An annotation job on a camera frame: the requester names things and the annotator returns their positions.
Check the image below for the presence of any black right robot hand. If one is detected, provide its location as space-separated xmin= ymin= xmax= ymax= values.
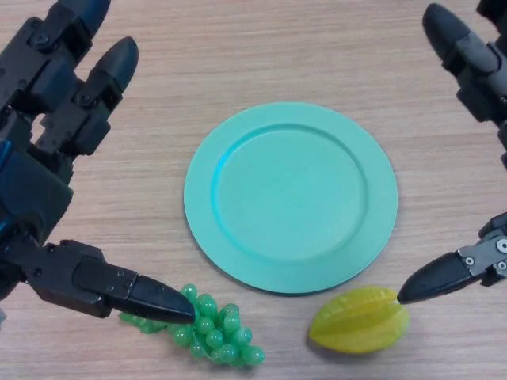
xmin=397 ymin=0 xmax=507 ymax=305

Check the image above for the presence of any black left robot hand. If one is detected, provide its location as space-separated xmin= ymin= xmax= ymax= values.
xmin=0 ymin=0 xmax=197 ymax=325

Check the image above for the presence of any green grapes bunch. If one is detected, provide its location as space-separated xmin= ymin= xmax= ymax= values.
xmin=119 ymin=283 xmax=265 ymax=367

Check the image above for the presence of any round green plate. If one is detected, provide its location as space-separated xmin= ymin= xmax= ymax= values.
xmin=183 ymin=101 xmax=398 ymax=296

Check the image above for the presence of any yellow starfruit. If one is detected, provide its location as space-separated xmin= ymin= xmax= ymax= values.
xmin=307 ymin=285 xmax=411 ymax=355

